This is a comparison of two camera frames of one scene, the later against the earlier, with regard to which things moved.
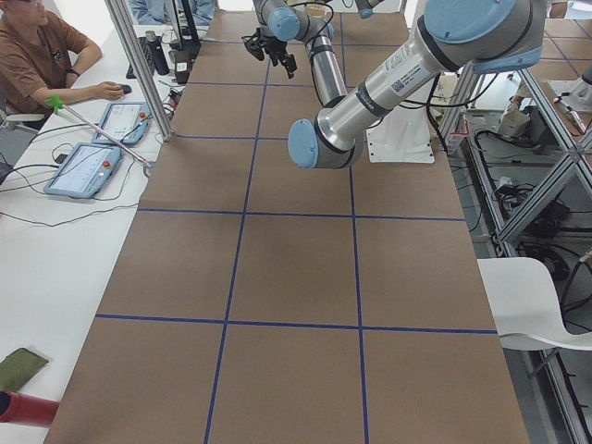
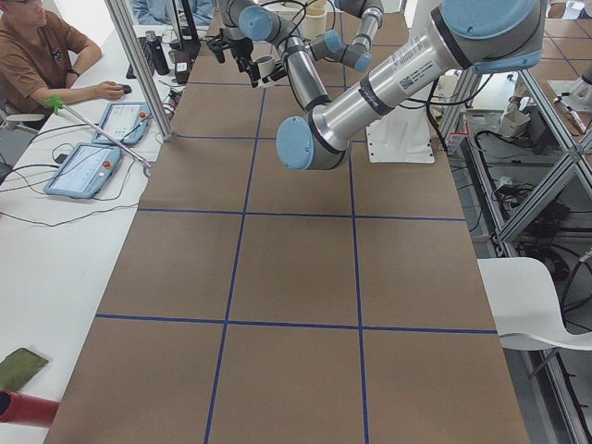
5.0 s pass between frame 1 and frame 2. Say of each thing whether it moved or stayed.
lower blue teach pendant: stayed
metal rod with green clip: stayed
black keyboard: stayed
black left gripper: moved
